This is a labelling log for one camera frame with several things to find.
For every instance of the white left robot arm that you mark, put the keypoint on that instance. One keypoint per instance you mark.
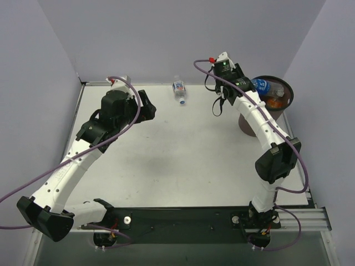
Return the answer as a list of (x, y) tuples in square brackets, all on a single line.
[(46, 209)]

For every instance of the aluminium extrusion rail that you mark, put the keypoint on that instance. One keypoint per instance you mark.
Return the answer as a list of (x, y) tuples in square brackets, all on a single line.
[(311, 220)]

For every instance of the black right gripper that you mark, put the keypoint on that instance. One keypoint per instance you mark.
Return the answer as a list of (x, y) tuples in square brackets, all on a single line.
[(222, 92)]

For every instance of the blue white orange label bottle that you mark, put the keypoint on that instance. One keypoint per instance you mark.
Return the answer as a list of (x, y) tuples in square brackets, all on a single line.
[(179, 90)]

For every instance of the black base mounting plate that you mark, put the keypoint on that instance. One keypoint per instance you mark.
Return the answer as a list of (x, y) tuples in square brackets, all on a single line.
[(189, 225)]

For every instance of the orange label plastic bottle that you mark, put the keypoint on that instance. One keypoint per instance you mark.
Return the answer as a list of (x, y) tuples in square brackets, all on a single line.
[(274, 103)]

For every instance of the brown plastic bin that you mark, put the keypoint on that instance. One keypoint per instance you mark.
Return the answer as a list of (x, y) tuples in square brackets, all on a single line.
[(287, 99)]

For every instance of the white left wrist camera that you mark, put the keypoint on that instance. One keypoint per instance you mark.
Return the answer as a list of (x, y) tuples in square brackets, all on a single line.
[(119, 84)]

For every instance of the blue label water bottle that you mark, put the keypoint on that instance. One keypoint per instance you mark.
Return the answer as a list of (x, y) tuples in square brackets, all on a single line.
[(268, 88)]

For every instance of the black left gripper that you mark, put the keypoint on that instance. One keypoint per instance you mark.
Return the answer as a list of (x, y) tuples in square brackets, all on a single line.
[(140, 106)]

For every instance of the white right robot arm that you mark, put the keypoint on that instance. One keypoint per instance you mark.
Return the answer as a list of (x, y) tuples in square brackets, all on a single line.
[(280, 151)]

